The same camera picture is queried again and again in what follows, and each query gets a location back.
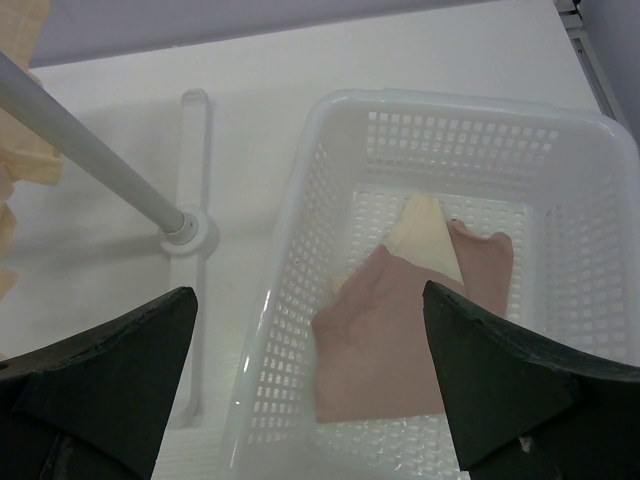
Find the white metal clothes rack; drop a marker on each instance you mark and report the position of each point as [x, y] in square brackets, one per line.
[128, 220]

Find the white plastic basket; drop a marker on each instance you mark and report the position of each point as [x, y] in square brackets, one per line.
[391, 168]

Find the pink underwear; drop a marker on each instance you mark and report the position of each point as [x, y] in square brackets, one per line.
[373, 357]

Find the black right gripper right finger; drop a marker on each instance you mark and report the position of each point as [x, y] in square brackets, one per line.
[522, 406]

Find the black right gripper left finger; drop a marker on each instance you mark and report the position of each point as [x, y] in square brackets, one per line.
[96, 405]

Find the cream underwear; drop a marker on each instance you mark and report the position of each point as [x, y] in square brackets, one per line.
[24, 155]

